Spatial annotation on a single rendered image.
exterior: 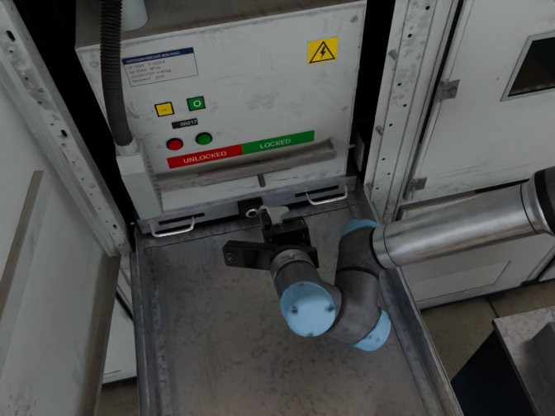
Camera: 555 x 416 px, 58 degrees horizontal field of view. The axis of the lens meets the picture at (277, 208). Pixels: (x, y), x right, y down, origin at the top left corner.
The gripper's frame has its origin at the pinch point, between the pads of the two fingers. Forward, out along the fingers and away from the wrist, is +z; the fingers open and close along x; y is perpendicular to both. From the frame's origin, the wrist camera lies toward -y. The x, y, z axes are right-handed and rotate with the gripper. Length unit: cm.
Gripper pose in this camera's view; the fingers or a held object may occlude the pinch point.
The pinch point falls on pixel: (261, 219)
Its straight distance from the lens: 105.1
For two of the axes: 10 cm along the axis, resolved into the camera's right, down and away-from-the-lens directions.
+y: 9.7, -2.0, 1.1
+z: -1.8, -4.0, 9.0
